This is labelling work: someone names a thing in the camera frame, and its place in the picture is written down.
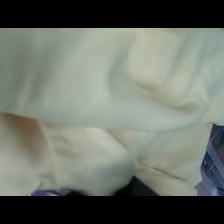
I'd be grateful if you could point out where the pale yellow shirt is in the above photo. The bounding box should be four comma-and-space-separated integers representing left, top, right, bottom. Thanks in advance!
0, 27, 224, 197

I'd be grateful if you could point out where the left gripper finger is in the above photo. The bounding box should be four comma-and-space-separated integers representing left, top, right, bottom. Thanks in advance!
115, 176, 159, 197

